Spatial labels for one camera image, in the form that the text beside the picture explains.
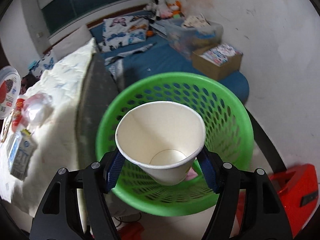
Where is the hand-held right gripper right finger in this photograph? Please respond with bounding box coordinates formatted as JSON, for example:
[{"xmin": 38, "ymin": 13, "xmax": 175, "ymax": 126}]
[{"xmin": 197, "ymin": 146, "xmax": 293, "ymax": 240}]

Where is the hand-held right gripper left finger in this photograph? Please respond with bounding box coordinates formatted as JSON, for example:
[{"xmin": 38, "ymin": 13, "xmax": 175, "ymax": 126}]
[{"xmin": 29, "ymin": 150, "xmax": 125, "ymax": 240}]

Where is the white paper cup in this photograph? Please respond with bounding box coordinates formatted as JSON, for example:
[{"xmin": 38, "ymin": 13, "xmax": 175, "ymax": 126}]
[{"xmin": 115, "ymin": 101, "xmax": 206, "ymax": 186}]

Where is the white blue milk carton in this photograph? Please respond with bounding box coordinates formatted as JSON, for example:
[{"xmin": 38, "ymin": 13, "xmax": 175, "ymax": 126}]
[{"xmin": 7, "ymin": 129, "xmax": 38, "ymax": 180}]

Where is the clear plastic cup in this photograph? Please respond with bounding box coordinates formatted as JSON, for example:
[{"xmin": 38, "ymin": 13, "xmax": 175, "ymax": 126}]
[{"xmin": 22, "ymin": 92, "xmax": 54, "ymax": 128}]

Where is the green plastic basket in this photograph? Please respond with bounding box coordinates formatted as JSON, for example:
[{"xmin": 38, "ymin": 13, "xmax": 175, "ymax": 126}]
[{"xmin": 96, "ymin": 72, "xmax": 254, "ymax": 217}]

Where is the red instant noodle cup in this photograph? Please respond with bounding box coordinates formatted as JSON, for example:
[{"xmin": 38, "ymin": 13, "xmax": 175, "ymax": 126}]
[{"xmin": 0, "ymin": 66, "xmax": 22, "ymax": 120}]

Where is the black curved bar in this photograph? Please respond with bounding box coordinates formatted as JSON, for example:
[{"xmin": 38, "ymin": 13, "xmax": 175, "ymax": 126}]
[{"xmin": 244, "ymin": 106, "xmax": 287, "ymax": 174}]

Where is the white quilted blanket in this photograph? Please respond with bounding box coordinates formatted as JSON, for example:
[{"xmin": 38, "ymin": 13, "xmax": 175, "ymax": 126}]
[{"xmin": 0, "ymin": 37, "xmax": 98, "ymax": 218}]

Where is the red plastic stool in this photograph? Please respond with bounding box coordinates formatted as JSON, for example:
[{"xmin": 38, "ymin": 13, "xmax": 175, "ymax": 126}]
[{"xmin": 236, "ymin": 164, "xmax": 319, "ymax": 239}]

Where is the cardboard box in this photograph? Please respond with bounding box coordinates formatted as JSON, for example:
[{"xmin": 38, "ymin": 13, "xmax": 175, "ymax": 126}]
[{"xmin": 192, "ymin": 44, "xmax": 243, "ymax": 81}]

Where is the red white crumpled wrapper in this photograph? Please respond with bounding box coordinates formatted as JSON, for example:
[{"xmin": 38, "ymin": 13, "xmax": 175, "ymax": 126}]
[{"xmin": 11, "ymin": 97, "xmax": 28, "ymax": 133}]

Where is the blue mattress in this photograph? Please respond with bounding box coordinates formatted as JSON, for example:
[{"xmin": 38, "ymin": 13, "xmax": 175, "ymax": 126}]
[{"xmin": 89, "ymin": 11, "xmax": 250, "ymax": 103}]

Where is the grey blue patterned cloth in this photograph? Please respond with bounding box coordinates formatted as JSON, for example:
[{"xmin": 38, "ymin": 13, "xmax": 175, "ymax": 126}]
[{"xmin": 117, "ymin": 42, "xmax": 158, "ymax": 55}]

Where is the small butterfly print pillow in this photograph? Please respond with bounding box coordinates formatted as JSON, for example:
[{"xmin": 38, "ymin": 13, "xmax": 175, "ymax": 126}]
[{"xmin": 27, "ymin": 51, "xmax": 55, "ymax": 77}]

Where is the grey pillow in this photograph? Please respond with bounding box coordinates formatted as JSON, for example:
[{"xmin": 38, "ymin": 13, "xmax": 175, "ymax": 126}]
[{"xmin": 51, "ymin": 25, "xmax": 92, "ymax": 58}]

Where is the large butterfly print pillow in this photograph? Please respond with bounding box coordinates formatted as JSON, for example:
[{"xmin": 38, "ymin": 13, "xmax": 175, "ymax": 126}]
[{"xmin": 99, "ymin": 16, "xmax": 150, "ymax": 53}]

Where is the clear plastic storage box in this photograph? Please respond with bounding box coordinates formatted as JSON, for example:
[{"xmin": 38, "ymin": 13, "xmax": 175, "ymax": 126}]
[{"xmin": 152, "ymin": 17, "xmax": 224, "ymax": 55}]

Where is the long patterned box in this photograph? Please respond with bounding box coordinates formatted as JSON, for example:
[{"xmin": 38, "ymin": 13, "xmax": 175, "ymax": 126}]
[{"xmin": 150, "ymin": 20, "xmax": 170, "ymax": 37}]

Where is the white patterned cloth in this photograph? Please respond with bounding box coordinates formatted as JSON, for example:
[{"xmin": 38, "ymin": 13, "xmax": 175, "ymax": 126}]
[{"xmin": 181, "ymin": 14, "xmax": 212, "ymax": 28}]

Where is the dark window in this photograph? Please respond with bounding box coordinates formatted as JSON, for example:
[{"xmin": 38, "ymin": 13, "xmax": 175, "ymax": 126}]
[{"xmin": 41, "ymin": 0, "xmax": 147, "ymax": 34}]

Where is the pink plush toy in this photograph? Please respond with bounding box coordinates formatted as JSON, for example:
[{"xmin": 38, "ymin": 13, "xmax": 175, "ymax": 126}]
[{"xmin": 160, "ymin": 6, "xmax": 173, "ymax": 19}]

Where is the orange fox plush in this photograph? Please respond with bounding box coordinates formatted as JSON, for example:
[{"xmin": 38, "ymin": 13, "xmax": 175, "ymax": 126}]
[{"xmin": 167, "ymin": 0, "xmax": 184, "ymax": 18}]

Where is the black white cow plush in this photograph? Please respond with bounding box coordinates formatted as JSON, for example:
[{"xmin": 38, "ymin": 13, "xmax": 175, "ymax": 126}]
[{"xmin": 144, "ymin": 0, "xmax": 168, "ymax": 20}]

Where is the wooden bed frame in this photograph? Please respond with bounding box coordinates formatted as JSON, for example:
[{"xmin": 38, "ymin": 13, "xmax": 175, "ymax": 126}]
[{"xmin": 86, "ymin": 4, "xmax": 148, "ymax": 29}]

